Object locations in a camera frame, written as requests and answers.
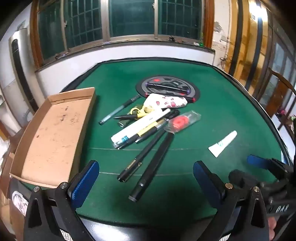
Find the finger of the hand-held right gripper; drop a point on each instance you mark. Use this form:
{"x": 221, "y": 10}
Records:
{"x": 242, "y": 178}
{"x": 256, "y": 160}

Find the black pen yellow band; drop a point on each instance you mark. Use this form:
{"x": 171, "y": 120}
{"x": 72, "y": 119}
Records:
{"x": 150, "y": 128}

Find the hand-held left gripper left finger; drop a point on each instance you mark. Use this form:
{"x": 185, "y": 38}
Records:
{"x": 84, "y": 183}

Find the white printed bag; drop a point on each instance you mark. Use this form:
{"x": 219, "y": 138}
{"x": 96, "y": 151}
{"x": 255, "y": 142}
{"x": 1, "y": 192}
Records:
{"x": 19, "y": 204}

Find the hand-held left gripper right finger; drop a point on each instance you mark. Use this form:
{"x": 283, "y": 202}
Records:
{"x": 208, "y": 183}

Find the white standing air conditioner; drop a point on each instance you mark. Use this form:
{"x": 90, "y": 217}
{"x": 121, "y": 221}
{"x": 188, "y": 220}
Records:
{"x": 19, "y": 64}

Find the white pencil case red print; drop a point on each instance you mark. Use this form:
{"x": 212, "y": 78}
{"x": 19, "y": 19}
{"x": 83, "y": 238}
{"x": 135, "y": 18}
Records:
{"x": 166, "y": 100}

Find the round table centre panel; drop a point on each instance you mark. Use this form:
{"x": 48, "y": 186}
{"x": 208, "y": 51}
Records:
{"x": 196, "y": 92}

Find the gold striped door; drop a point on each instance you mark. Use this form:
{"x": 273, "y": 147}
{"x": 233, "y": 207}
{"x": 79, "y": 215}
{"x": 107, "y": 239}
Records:
{"x": 249, "y": 46}

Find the black pen gold print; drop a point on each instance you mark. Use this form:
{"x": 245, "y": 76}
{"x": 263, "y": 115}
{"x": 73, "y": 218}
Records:
{"x": 143, "y": 155}

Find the shallow cardboard box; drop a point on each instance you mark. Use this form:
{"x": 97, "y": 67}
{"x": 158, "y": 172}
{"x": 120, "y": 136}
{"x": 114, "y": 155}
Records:
{"x": 53, "y": 129}

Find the slim black pen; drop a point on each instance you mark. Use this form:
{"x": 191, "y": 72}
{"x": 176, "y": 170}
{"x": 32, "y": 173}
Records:
{"x": 159, "y": 125}

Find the person's right hand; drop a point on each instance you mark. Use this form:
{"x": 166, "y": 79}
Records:
{"x": 272, "y": 229}

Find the clear gel pen black cap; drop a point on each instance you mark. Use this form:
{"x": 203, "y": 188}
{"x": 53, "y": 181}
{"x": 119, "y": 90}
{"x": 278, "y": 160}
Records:
{"x": 115, "y": 111}

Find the red tape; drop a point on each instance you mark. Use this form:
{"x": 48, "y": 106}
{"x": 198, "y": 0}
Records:
{"x": 180, "y": 121}

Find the thin black pen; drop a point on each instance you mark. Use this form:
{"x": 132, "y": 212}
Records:
{"x": 124, "y": 116}

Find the long white pen packet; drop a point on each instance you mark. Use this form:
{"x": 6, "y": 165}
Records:
{"x": 134, "y": 130}

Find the wooden framed window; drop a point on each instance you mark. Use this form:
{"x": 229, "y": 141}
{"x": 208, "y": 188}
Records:
{"x": 129, "y": 18}

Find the white glue tube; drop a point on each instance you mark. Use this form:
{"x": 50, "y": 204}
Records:
{"x": 222, "y": 144}

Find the wooden chair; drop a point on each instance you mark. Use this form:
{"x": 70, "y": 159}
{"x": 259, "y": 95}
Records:
{"x": 281, "y": 92}

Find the yellow scissors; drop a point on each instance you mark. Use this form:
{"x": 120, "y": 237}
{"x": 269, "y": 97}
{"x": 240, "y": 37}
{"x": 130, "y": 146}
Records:
{"x": 138, "y": 111}

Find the thick black marker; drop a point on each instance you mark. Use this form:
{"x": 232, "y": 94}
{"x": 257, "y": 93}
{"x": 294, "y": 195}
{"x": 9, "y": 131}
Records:
{"x": 152, "y": 166}

